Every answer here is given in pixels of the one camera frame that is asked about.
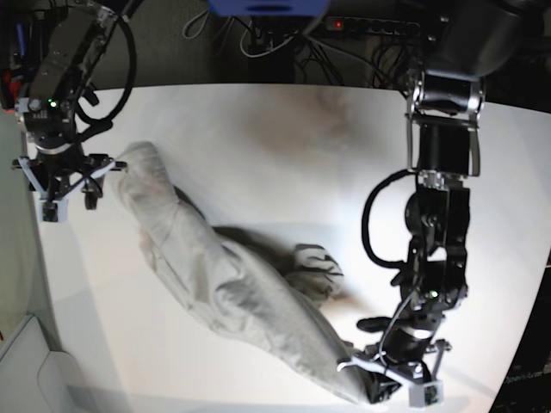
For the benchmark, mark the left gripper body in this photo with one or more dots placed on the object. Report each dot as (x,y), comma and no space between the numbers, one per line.
(402,355)

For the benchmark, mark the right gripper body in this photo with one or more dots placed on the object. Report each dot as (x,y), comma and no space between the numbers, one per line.
(58,177)

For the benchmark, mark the white t-shirt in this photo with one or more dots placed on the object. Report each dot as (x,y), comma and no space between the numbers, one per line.
(239,286)

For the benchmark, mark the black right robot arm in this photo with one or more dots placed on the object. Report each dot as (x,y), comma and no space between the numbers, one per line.
(52,119)

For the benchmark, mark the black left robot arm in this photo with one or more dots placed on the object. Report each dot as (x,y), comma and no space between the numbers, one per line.
(446,94)

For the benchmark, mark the red and blue tools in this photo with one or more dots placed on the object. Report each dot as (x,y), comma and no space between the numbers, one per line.
(13,52)

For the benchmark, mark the white plastic bin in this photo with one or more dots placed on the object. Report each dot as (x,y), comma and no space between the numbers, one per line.
(35,378)

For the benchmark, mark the blue box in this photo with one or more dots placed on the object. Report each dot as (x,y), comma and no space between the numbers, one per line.
(269,7)

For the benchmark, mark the white power strip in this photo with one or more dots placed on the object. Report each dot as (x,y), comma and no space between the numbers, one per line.
(368,26)

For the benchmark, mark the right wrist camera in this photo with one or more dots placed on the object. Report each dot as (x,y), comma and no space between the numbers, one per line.
(53,211)

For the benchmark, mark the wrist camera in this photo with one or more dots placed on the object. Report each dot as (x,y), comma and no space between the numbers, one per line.
(53,211)
(423,395)

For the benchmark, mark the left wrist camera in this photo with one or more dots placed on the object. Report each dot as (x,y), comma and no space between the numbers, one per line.
(423,395)

